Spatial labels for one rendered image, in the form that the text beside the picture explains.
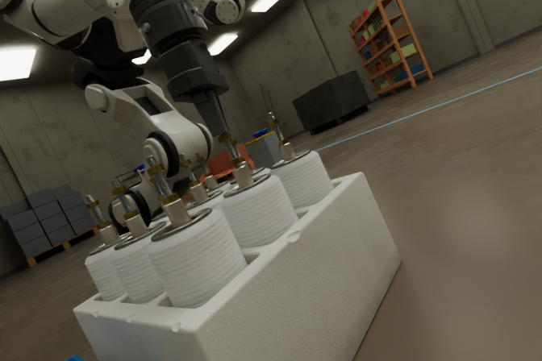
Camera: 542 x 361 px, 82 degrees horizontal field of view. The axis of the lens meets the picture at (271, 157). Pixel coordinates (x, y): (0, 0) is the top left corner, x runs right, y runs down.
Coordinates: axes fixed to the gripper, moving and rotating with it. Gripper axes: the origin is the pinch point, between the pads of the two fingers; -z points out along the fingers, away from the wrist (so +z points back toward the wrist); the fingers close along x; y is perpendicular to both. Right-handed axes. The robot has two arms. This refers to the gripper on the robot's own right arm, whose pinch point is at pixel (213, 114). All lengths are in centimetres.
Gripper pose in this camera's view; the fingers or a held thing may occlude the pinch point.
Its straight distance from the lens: 46.2
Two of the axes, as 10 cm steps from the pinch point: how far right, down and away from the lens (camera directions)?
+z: -4.2, -9.1, -0.6
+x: 1.7, -1.4, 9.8
